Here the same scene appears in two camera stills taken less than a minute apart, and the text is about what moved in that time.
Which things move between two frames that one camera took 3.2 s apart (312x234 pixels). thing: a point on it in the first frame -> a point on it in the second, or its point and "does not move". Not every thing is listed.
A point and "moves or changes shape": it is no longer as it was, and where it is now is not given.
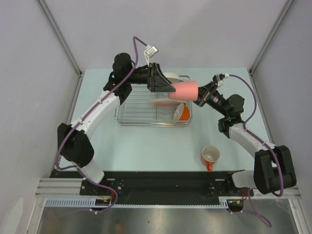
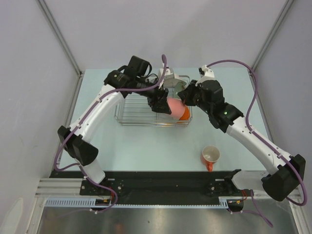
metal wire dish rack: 136,111 does not move
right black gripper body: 203,98 -> 192,97
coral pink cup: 186,91 moves or changes shape
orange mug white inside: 210,154 does not move
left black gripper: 156,82 -> 159,103
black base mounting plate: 218,184 does not move
